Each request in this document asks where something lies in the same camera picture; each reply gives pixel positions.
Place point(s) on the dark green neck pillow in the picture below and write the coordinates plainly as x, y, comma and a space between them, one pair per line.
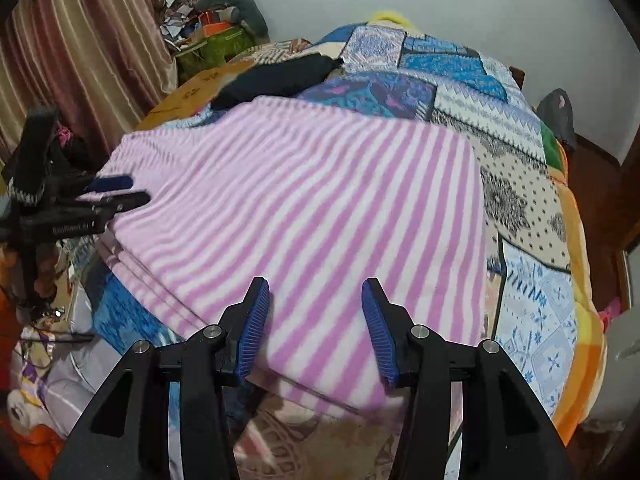
239, 12

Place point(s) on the patchwork bed quilt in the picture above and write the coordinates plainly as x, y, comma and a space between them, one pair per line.
537, 292

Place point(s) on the yellow curved headboard bar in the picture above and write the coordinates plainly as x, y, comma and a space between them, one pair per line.
392, 17

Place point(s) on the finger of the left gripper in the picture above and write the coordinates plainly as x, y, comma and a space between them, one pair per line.
109, 184
84, 215

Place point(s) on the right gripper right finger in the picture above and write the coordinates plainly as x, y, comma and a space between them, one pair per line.
506, 433

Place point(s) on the wooden lap desk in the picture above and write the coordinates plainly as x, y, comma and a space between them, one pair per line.
193, 95

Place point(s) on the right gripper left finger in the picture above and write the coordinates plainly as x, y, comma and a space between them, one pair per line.
124, 431

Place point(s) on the grey bag on floor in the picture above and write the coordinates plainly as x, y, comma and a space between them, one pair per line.
556, 111

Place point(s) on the striped maroon curtain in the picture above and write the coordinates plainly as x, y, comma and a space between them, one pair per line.
103, 63

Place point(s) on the black folded garment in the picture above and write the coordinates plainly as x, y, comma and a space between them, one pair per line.
284, 79

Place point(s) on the pink striped fleece pants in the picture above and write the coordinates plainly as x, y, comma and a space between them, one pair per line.
316, 200

